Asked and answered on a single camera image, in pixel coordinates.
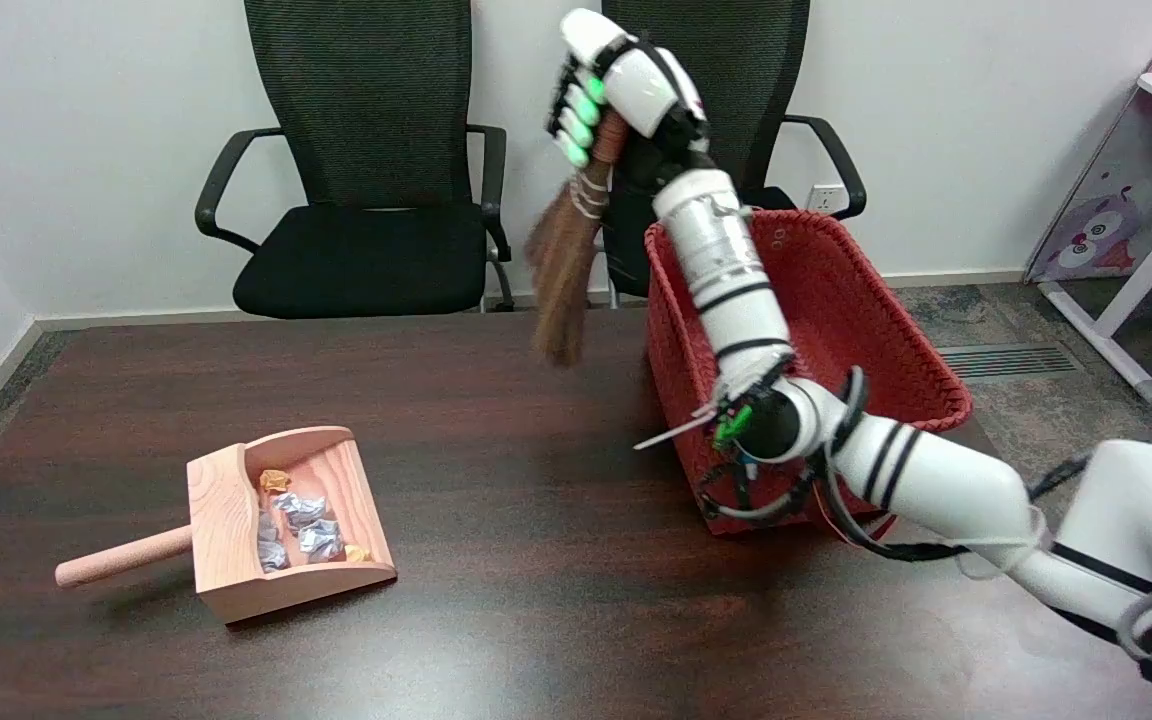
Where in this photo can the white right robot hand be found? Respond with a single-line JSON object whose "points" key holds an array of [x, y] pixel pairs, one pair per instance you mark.
{"points": [[636, 85]]}

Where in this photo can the brown straw hand broom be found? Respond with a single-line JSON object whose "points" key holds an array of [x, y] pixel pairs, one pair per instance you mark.
{"points": [[566, 260]]}

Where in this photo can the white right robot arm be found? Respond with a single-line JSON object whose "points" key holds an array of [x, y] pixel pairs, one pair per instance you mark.
{"points": [[936, 480]]}

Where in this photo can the red woven basket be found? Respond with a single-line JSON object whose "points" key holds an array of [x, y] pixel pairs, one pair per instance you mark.
{"points": [[836, 300]]}

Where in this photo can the black mesh office chair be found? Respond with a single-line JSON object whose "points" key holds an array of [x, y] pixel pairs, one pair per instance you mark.
{"points": [[716, 60], [366, 200]]}

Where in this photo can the metal floor vent grille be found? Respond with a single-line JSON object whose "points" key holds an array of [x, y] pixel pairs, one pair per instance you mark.
{"points": [[1008, 361]]}

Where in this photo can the pink cartoon owl panel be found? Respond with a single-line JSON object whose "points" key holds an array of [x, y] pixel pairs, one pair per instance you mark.
{"points": [[1126, 180]]}

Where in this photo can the gold crumpled foil ball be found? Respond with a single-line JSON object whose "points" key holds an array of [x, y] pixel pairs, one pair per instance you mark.
{"points": [[275, 481]]}

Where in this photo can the silver crumpled foil ball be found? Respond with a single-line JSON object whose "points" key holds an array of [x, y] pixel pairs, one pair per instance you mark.
{"points": [[321, 540], [302, 510], [269, 545]]}

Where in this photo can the small gold foil scrap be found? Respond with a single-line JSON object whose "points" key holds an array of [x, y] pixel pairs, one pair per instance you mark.
{"points": [[357, 553]]}

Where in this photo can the white wall power outlet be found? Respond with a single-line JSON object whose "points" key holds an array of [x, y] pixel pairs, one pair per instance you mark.
{"points": [[824, 198]]}

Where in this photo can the white desk frame leg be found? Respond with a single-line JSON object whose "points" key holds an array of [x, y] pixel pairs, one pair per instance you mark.
{"points": [[1141, 290]]}

